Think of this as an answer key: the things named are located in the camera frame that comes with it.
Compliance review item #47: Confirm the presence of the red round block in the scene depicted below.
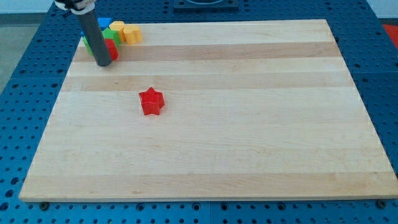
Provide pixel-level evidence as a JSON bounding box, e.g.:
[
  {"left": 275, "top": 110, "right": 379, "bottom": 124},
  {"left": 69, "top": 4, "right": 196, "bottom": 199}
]
[{"left": 104, "top": 39, "right": 119, "bottom": 61}]

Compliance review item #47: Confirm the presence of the white rod holder collar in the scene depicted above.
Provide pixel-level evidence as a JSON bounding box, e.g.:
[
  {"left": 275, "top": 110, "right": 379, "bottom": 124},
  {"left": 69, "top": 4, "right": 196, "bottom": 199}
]
[{"left": 54, "top": 0, "right": 96, "bottom": 15}]

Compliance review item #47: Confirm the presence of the blue block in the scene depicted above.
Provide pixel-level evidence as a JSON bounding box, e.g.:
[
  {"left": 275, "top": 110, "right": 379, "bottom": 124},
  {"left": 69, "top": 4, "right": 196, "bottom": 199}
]
[{"left": 80, "top": 17, "right": 113, "bottom": 37}]

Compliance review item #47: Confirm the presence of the yellow heart block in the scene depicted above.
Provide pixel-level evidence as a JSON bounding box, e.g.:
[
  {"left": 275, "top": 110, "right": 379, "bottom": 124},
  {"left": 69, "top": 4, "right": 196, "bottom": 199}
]
[{"left": 123, "top": 24, "right": 142, "bottom": 45}]

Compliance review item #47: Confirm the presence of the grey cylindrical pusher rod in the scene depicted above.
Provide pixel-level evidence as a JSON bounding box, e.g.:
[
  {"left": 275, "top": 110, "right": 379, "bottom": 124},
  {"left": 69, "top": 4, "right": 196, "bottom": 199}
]
[{"left": 76, "top": 10, "right": 112, "bottom": 67}]

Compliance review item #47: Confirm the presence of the green block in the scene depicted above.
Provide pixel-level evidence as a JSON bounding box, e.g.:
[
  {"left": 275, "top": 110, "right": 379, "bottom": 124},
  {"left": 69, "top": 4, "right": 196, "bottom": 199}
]
[{"left": 102, "top": 28, "right": 121, "bottom": 48}]

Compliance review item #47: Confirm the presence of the yellow hexagon block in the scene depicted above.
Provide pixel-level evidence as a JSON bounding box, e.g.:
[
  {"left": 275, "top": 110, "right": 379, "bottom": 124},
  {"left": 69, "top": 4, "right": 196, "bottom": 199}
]
[{"left": 109, "top": 21, "right": 126, "bottom": 42}]

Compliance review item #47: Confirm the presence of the red star block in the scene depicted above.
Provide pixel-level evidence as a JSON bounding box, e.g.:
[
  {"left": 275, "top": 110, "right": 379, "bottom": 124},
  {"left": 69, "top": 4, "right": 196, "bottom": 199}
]
[{"left": 139, "top": 87, "right": 165, "bottom": 116}]

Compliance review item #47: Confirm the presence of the wooden board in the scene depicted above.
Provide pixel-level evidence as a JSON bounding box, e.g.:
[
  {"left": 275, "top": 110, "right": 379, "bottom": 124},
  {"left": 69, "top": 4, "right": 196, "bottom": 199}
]
[{"left": 19, "top": 19, "right": 397, "bottom": 202}]

